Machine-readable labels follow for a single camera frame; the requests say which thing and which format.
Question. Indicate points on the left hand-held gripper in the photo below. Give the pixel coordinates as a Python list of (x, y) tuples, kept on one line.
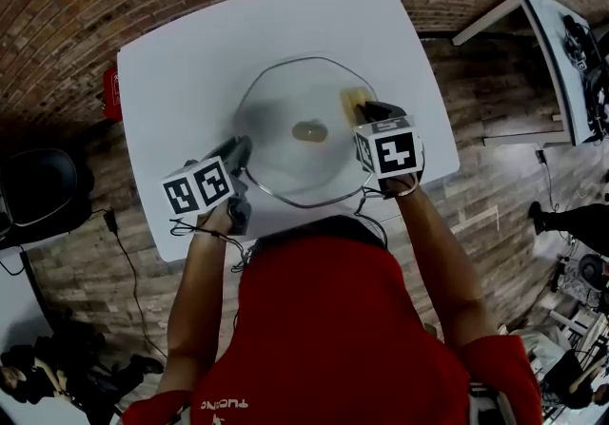
[(200, 185)]

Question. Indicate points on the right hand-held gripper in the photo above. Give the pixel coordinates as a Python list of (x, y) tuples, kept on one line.
[(397, 154)]

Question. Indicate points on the yellow sponge block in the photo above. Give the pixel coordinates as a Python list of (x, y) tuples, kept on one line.
[(351, 97)]

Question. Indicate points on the clear glass plate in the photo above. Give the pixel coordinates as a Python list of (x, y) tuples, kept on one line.
[(276, 161)]

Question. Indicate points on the person's right forearm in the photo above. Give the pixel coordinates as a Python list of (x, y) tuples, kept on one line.
[(442, 271)]

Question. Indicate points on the person's left forearm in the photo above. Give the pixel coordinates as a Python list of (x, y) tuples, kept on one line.
[(195, 309)]

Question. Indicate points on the white wristband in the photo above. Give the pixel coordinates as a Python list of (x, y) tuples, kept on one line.
[(409, 193)]

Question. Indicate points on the red fire extinguisher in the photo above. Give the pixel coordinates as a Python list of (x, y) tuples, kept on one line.
[(111, 92)]

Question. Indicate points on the white side table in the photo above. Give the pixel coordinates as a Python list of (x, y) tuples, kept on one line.
[(547, 33)]

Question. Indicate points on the black chair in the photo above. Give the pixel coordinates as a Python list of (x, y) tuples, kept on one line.
[(40, 190)]

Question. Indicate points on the person's red shirt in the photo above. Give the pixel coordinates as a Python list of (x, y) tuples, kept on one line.
[(323, 333)]

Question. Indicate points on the white desk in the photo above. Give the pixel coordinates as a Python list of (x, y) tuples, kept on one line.
[(12, 309)]

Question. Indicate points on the white metal rack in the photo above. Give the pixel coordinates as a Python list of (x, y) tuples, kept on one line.
[(578, 323)]

